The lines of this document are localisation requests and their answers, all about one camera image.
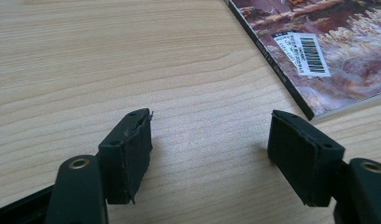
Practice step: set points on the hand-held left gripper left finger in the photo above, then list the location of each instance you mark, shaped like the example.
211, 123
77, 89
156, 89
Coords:
126, 161

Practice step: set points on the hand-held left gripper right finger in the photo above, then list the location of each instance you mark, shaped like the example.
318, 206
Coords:
300, 155

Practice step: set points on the red cover magazine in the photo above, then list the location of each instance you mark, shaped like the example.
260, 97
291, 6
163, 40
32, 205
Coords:
335, 37

